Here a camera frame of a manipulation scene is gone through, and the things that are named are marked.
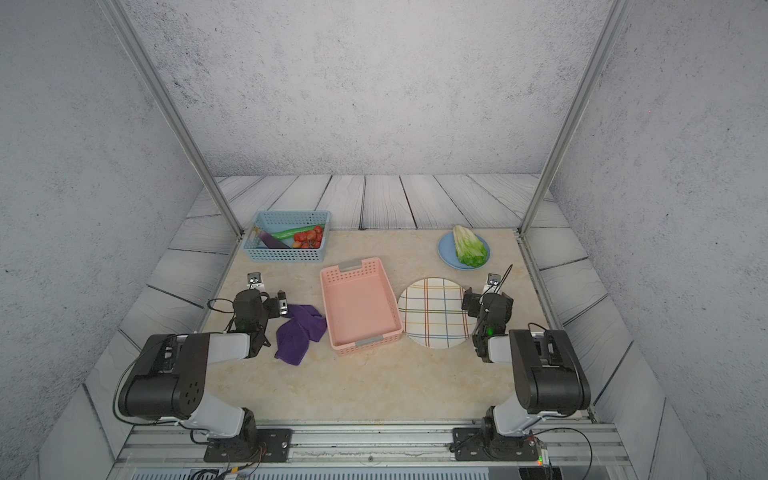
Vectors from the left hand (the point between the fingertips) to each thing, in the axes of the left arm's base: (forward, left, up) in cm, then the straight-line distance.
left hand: (269, 292), depth 95 cm
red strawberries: (+25, -8, -3) cm, 26 cm away
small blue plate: (+20, -59, -5) cm, 63 cm away
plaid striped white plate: (-7, -51, -4) cm, 51 cm away
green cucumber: (+31, 0, -4) cm, 31 cm away
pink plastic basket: (-1, -28, -7) cm, 29 cm away
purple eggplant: (+26, +7, -4) cm, 27 cm away
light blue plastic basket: (+27, +15, -10) cm, 32 cm away
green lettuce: (+18, -66, -1) cm, 69 cm away
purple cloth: (-12, -8, -7) cm, 16 cm away
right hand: (-2, -68, +2) cm, 68 cm away
